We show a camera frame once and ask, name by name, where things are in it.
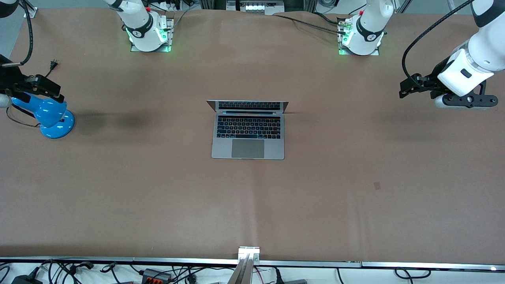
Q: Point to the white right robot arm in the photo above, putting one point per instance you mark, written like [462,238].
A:
[138,19]

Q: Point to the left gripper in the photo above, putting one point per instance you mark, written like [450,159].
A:
[437,73]

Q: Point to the aluminium profile beam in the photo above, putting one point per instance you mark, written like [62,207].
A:
[245,268]

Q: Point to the aluminium corner post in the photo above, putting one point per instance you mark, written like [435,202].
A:
[30,10]

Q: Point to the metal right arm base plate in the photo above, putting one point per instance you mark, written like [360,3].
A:
[170,31]

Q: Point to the black power adapter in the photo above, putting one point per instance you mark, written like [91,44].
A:
[25,279]

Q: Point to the blue desk lamp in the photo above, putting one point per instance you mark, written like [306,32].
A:
[53,118]

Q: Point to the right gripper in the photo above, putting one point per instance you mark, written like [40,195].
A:
[8,77]

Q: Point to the white electronics box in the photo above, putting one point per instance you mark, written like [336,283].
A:
[256,6]

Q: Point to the black plug under rail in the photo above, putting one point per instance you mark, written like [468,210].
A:
[278,276]

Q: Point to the silver grey laptop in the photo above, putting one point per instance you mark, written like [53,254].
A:
[248,136]

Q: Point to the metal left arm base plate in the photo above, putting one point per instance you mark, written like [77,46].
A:
[341,46]

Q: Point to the aluminium table edge rail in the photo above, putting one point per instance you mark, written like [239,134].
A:
[118,260]

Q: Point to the brown table cover cloth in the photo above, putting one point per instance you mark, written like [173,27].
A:
[118,197]

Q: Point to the grey connector block orange levers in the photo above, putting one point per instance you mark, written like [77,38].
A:
[157,275]

